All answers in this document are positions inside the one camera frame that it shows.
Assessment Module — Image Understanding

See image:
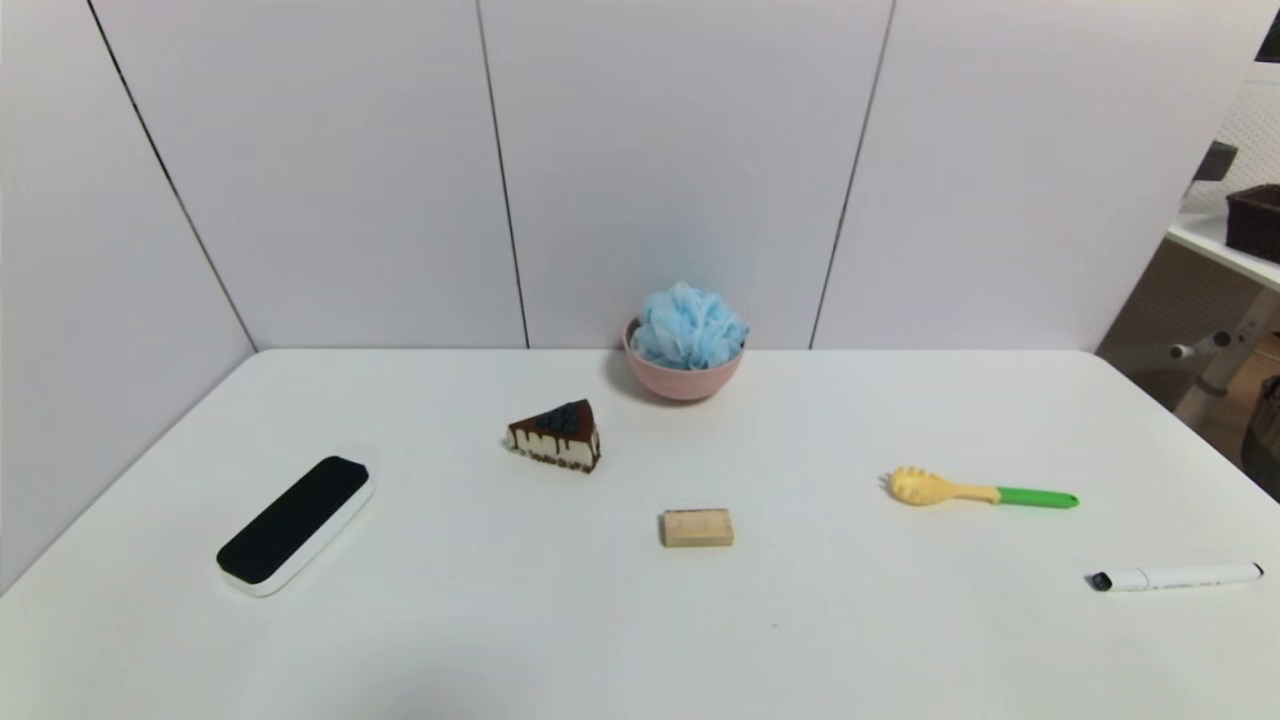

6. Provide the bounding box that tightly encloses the blue mesh bath loofah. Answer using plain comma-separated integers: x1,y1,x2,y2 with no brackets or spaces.
633,281,750,371

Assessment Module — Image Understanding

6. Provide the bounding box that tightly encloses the pink plastic bowl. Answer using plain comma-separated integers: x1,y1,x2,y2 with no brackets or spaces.
622,316,747,403

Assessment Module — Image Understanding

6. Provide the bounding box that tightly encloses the chocolate cheesecake slice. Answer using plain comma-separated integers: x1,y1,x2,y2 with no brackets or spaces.
506,399,602,474

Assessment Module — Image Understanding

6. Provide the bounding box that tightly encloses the small wooden block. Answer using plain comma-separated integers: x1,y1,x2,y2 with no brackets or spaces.
660,508,735,549

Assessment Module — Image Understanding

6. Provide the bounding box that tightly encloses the yellow green pasta spoon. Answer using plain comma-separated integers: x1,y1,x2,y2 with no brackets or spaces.
885,465,1080,510

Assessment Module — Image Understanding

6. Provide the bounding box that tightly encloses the black white whiteboard eraser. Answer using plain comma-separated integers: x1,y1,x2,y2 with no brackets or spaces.
216,455,376,599

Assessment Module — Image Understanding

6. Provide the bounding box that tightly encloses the white black-capped marker pen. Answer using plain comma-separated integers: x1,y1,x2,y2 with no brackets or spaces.
1089,562,1265,593

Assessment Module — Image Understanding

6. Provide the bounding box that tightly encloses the white side desk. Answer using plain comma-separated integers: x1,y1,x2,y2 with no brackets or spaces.
1165,214,1280,426

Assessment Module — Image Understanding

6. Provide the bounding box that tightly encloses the dark woven basket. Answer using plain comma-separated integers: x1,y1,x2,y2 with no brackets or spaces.
1225,184,1280,265

